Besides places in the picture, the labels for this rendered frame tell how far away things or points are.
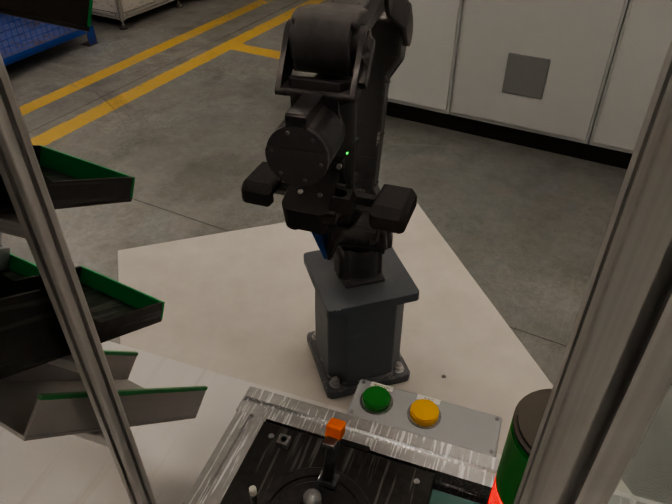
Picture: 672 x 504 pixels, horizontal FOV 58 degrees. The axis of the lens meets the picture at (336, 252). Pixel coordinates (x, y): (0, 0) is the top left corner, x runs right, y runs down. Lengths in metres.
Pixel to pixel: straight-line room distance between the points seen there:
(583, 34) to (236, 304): 2.59
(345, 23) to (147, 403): 0.48
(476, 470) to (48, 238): 0.59
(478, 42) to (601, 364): 3.34
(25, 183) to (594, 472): 0.40
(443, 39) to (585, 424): 3.40
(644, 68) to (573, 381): 3.22
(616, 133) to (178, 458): 3.00
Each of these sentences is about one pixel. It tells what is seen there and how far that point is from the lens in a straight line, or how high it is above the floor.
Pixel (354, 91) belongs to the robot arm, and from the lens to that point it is 0.55.
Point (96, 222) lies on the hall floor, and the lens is 3.11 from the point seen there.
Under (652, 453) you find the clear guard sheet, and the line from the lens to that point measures 0.28.
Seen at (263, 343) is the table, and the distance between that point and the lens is 1.11.
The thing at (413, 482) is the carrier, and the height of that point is 0.97.
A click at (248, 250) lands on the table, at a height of 0.86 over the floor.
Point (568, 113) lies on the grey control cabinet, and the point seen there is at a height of 0.26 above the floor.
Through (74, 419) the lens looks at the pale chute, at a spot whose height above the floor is 1.16.
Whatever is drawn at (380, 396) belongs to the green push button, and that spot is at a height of 0.97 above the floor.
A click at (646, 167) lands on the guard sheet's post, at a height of 1.58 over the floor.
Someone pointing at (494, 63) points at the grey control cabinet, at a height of 0.46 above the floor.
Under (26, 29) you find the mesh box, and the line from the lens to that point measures 5.09.
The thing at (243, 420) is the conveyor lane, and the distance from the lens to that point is 0.88.
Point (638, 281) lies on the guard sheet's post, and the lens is 0.20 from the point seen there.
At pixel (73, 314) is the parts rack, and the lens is 0.56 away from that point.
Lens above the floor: 1.66
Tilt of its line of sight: 38 degrees down
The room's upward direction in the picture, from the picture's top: straight up
